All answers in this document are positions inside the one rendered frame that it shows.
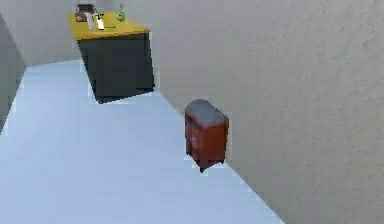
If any dark brown box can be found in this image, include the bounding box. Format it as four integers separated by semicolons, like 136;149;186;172
74;3;98;23

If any red-brown small cabinet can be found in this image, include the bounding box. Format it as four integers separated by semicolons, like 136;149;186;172
184;98;230;174

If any white flat object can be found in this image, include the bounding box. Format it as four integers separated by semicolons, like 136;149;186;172
85;12;106;32

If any yellow-topped dark cabinet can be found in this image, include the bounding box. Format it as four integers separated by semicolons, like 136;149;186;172
68;11;156;105

